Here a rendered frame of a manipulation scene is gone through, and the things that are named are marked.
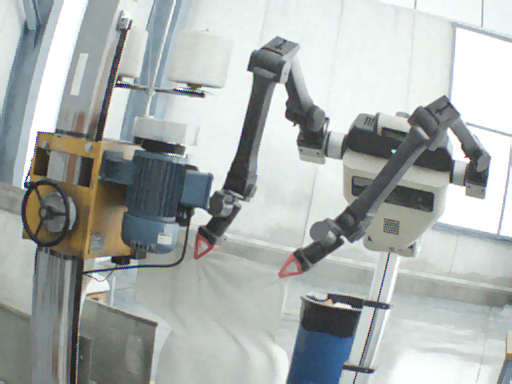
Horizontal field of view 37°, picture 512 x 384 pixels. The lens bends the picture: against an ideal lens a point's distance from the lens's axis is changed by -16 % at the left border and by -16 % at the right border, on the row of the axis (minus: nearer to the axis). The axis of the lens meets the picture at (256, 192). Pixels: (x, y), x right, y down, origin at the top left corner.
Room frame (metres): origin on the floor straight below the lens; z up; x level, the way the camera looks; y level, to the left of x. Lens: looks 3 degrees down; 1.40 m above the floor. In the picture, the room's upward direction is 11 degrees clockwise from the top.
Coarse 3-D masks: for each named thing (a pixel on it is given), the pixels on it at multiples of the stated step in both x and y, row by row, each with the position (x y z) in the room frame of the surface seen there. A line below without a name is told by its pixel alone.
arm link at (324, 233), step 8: (336, 216) 2.44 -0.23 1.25; (312, 224) 2.37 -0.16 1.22; (320, 224) 2.36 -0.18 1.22; (328, 224) 2.35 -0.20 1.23; (336, 224) 2.39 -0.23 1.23; (312, 232) 2.36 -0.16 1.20; (320, 232) 2.35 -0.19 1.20; (328, 232) 2.34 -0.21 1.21; (336, 232) 2.38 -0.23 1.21; (344, 232) 2.41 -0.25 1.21; (360, 232) 2.39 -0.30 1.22; (320, 240) 2.34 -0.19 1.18; (328, 240) 2.36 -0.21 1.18; (352, 240) 2.41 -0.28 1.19
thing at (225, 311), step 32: (160, 256) 2.62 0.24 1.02; (192, 256) 2.57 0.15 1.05; (224, 256) 2.54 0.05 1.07; (160, 288) 2.62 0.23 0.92; (192, 288) 2.57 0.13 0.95; (224, 288) 2.53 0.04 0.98; (256, 288) 2.48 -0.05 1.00; (192, 320) 2.54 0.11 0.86; (224, 320) 2.52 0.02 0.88; (256, 320) 2.48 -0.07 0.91; (160, 352) 2.53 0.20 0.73; (192, 352) 2.47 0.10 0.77; (224, 352) 2.45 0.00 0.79; (256, 352) 2.44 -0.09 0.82
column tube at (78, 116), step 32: (96, 0) 2.21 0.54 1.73; (128, 0) 2.24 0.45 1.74; (96, 32) 2.20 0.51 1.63; (96, 64) 2.19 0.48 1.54; (64, 96) 2.22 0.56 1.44; (96, 96) 2.21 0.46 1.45; (64, 128) 2.21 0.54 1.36; (96, 128) 2.25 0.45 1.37; (64, 160) 2.21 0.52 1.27; (64, 256) 2.19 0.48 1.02; (64, 288) 2.19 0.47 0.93; (64, 320) 2.20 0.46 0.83; (32, 352) 2.22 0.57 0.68; (64, 352) 2.21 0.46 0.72
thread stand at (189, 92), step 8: (168, 16) 2.43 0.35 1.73; (168, 24) 2.43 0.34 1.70; (160, 48) 2.43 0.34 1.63; (120, 80) 2.45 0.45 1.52; (152, 80) 2.43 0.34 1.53; (128, 88) 2.46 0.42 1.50; (136, 88) 2.45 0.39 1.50; (144, 88) 2.44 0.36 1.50; (152, 88) 2.42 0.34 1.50; (160, 88) 2.42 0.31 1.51; (176, 88) 2.36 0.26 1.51; (184, 88) 2.36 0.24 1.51; (192, 88) 2.38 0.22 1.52; (192, 96) 2.39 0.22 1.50; (200, 96) 2.39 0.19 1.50; (144, 112) 2.43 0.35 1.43
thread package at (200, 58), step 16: (192, 32) 2.33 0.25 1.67; (208, 32) 2.32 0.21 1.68; (176, 48) 2.36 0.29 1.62; (192, 48) 2.32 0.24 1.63; (208, 48) 2.32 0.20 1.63; (224, 48) 2.35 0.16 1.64; (176, 64) 2.34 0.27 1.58; (192, 64) 2.32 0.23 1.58; (208, 64) 2.32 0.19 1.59; (224, 64) 2.36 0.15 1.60; (176, 80) 2.35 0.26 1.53; (192, 80) 2.32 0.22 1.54; (208, 80) 2.33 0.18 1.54; (224, 80) 2.38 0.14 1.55
